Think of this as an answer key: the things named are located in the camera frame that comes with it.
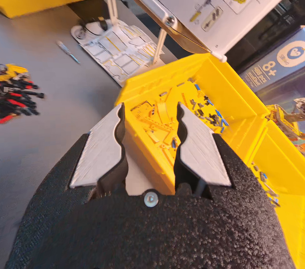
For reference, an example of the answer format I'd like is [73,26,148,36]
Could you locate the clear handle screwdriver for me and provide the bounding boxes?
[57,41,81,64]

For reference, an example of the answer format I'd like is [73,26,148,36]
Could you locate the heap of mixed building parts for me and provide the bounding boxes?
[131,77,229,155]

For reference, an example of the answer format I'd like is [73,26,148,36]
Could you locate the coiled black cable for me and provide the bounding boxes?
[77,17,109,37]

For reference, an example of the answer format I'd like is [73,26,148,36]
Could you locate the sparse grey blue building parts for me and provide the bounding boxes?
[251,163,281,207]

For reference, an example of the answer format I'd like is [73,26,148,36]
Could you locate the grey desk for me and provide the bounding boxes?
[0,0,181,250]

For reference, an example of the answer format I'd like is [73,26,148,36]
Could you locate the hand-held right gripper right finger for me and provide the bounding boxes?
[174,102,232,187]

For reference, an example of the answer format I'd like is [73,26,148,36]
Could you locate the black desk mat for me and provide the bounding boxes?
[68,0,115,25]

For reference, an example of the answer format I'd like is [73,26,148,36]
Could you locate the robot kit box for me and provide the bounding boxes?
[239,26,305,155]

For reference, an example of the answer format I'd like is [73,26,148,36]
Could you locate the white printed mat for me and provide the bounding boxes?
[71,19,165,87]

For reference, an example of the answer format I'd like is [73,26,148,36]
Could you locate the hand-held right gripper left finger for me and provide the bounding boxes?
[69,103,129,189]

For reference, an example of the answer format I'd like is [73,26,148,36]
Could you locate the pile of small building parts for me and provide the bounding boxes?
[0,64,45,124]

